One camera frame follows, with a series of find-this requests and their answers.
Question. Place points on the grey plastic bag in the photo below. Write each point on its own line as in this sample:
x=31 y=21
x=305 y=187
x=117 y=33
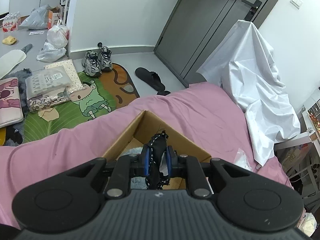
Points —
x=36 y=18

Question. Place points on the brown cardboard box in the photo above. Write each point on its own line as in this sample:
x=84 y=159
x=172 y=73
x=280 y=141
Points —
x=180 y=140

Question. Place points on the pink cartoon cushion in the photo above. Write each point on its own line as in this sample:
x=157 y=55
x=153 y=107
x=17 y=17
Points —
x=10 y=102

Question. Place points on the grey paw plush toy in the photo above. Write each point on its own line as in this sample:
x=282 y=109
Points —
x=133 y=152

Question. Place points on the white storage rack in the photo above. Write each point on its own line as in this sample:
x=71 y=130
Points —
x=70 y=2

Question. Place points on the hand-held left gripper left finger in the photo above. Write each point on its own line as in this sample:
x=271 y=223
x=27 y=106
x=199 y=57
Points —
x=147 y=160

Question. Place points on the white plastic bag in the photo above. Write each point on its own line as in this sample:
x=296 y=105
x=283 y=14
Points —
x=58 y=36

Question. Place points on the pink bed sheet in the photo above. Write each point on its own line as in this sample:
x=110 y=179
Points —
x=212 y=110

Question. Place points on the grey door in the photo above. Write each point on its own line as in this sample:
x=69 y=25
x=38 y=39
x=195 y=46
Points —
x=200 y=30

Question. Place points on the orange and white carton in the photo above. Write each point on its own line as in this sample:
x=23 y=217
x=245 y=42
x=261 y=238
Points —
x=53 y=17

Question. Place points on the white wall switch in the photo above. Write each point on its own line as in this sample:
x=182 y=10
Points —
x=296 y=1

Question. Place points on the cartoon floor mat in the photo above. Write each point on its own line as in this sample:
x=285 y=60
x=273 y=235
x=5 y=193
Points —
x=62 y=116

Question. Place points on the black slipper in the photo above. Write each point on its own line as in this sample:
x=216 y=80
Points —
x=163 y=93
x=150 y=77

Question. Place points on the white oval pad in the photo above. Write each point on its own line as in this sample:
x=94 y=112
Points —
x=11 y=61

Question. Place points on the cream dotted package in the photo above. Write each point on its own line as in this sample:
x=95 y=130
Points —
x=67 y=66

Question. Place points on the white desk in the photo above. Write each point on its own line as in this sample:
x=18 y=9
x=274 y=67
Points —
x=292 y=137

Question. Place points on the clear crumpled plastic bag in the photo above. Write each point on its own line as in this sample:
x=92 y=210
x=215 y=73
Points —
x=51 y=53

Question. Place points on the black lace cloth item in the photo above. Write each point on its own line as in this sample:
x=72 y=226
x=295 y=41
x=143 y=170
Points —
x=158 y=145

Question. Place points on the pack of small bottles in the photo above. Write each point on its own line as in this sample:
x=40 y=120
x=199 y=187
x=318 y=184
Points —
x=11 y=23

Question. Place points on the brown cardboard scrap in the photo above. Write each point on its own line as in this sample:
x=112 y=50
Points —
x=48 y=114

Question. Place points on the printed tote bag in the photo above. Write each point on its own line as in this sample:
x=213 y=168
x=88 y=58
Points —
x=297 y=160

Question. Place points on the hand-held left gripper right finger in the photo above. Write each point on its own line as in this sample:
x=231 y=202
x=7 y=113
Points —
x=170 y=158

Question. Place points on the yellow slipper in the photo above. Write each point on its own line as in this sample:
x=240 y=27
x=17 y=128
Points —
x=9 y=40

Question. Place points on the floral patterned package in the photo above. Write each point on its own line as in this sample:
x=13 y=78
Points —
x=47 y=102

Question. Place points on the dark grey fuzzy rug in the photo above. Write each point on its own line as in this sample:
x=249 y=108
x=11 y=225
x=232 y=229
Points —
x=25 y=73

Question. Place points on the clear package with grey cloth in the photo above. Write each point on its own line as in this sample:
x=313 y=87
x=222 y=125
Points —
x=50 y=82

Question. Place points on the white cloth cover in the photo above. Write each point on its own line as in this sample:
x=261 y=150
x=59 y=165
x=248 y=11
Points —
x=250 y=80

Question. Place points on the white paper slip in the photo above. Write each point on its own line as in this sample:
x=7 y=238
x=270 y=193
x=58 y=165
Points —
x=36 y=32

